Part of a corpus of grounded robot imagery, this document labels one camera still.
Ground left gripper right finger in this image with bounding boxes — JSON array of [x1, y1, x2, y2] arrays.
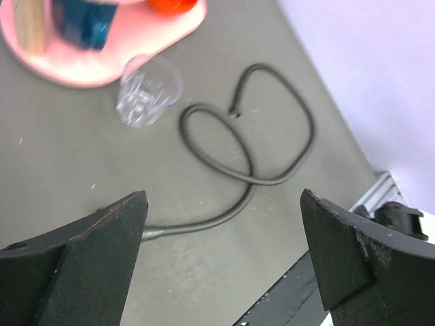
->
[[300, 189, 434, 325]]

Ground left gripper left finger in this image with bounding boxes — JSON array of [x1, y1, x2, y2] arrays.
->
[[1, 191, 148, 325]]

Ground black corrugated hose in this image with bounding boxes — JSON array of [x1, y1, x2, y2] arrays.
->
[[141, 62, 317, 242]]

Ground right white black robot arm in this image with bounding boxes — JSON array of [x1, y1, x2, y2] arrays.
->
[[375, 201, 429, 241]]

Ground clear plastic cup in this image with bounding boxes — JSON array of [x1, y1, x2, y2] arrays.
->
[[116, 54, 184, 128]]

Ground dark blue mug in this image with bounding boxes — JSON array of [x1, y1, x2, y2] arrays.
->
[[51, 0, 118, 51]]

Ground pink three-tier shelf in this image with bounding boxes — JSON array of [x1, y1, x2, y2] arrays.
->
[[0, 0, 208, 89]]

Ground orange bowl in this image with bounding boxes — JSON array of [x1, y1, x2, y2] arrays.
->
[[148, 0, 198, 14]]

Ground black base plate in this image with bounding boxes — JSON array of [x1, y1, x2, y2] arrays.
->
[[235, 253, 327, 326]]

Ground aluminium rail frame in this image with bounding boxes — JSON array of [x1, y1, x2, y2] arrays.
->
[[349, 171, 406, 219]]

